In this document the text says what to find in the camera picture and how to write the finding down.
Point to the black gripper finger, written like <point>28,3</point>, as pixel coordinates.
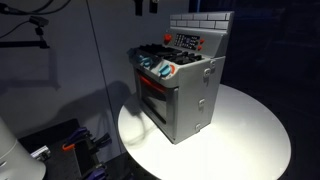
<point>138,7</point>
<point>153,6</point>

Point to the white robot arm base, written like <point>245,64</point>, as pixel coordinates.
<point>16,163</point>

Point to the grey toy cooker stove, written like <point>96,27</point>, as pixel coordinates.
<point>177,81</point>

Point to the purple spring clamp upper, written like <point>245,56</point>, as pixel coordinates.
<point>82,133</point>

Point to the purple spring clamp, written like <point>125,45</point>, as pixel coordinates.
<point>98,172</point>
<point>82,133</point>

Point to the black mounting plate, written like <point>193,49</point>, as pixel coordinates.
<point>68,151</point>

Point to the white round table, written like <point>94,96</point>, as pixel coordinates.
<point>245,141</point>

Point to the purple spring clamp lower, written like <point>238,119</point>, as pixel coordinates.
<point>98,172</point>

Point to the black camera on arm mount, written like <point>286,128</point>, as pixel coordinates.
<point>39,22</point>

